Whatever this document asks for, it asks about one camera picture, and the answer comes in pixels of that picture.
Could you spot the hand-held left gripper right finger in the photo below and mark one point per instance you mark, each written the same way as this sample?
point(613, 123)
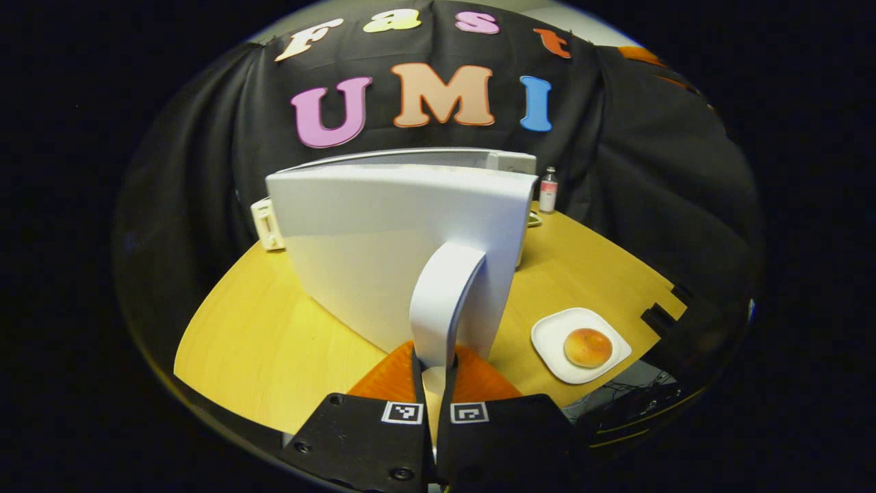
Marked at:
point(506, 445)

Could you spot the white power socket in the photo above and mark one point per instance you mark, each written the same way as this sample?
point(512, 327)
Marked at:
point(267, 224)

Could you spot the black backdrop cloth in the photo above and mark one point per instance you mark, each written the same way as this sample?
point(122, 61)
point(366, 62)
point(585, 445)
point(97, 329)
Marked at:
point(650, 171)

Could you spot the white microwave oven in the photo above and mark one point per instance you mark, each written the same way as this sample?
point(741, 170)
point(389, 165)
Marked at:
point(369, 260)

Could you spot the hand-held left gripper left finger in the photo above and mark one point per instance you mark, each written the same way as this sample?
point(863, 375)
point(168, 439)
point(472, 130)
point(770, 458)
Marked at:
point(363, 445)

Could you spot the round golden bread bun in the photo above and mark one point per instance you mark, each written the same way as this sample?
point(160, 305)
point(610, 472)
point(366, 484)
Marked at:
point(587, 348)

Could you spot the white square plate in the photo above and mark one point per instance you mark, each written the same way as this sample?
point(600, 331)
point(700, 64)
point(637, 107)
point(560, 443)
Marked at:
point(554, 335)

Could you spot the small clear bottle red label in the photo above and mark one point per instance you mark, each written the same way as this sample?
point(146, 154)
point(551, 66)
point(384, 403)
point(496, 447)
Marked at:
point(548, 192)

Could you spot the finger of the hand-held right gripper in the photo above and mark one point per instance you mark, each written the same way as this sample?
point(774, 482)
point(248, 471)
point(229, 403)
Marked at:
point(640, 55)
point(684, 89)

